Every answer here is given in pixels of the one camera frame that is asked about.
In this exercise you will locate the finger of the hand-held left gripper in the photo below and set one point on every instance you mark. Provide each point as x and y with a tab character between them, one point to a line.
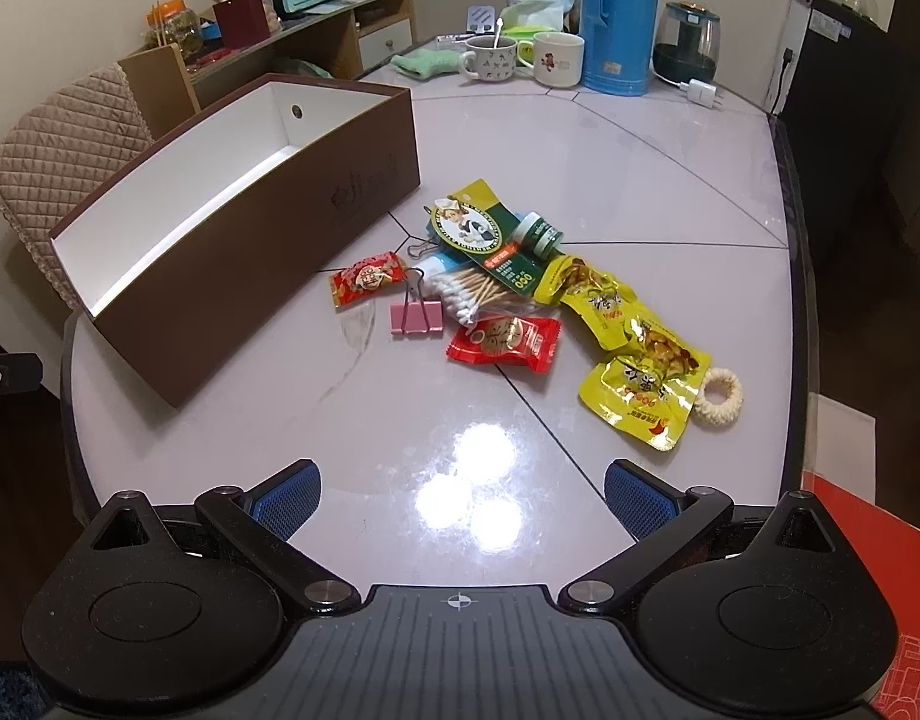
13	373

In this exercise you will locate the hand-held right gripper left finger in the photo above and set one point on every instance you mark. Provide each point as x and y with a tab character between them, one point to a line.
287	499

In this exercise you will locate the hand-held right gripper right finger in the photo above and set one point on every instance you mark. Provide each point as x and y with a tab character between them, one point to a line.
640	499

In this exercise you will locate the yellow snack packet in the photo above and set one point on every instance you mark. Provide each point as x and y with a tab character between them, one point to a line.
647	382
591	300

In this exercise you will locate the red snack packet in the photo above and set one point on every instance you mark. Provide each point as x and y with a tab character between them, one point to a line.
505	341

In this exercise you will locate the pink binder clip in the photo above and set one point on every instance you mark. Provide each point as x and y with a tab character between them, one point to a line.
415	316

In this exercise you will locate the small red candy packet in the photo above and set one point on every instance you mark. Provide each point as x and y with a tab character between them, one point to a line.
366	277

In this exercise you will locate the brown cardboard box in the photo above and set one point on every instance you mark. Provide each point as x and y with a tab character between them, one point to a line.
227	270

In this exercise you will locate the bag of cotton swabs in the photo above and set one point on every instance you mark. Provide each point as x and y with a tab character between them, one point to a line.
467	289

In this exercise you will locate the blue binder clip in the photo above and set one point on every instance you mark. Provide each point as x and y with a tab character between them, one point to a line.
422	249

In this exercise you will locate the small green bottle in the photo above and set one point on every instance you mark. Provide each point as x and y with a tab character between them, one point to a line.
541	232

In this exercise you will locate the green card packet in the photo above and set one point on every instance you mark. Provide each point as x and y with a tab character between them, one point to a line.
475	225

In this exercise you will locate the quilted beige chair cover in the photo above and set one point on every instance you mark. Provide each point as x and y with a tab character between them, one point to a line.
62	157

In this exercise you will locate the red cardboard box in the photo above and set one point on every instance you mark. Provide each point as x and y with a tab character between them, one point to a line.
872	577

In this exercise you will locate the jar with orange lid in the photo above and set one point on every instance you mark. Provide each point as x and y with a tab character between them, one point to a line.
173	31

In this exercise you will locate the white charger plug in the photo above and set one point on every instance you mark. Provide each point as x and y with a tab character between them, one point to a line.
703	94

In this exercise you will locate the dark red box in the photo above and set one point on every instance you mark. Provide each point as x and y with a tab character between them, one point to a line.
241	21

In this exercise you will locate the black cabinet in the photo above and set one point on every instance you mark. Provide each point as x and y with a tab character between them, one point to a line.
857	120

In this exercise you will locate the white mug with print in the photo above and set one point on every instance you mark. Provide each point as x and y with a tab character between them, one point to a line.
557	60

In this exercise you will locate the wooden shelf unit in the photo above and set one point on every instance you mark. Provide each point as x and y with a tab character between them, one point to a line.
317	34

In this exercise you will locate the green cloth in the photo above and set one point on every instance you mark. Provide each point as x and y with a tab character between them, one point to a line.
430	61

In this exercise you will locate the patterned white mug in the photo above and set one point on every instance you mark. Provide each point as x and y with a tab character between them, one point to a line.
490	61

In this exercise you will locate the white drawer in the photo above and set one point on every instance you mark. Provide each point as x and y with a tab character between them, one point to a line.
385	43

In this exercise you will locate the blue thermos jug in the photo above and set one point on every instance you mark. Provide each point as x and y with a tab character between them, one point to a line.
621	22

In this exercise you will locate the white spoon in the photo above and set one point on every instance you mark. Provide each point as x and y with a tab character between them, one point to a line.
498	28

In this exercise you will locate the green tissue pack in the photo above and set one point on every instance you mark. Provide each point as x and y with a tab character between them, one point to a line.
531	15

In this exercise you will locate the silver blister pack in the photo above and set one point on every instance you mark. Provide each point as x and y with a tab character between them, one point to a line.
481	19

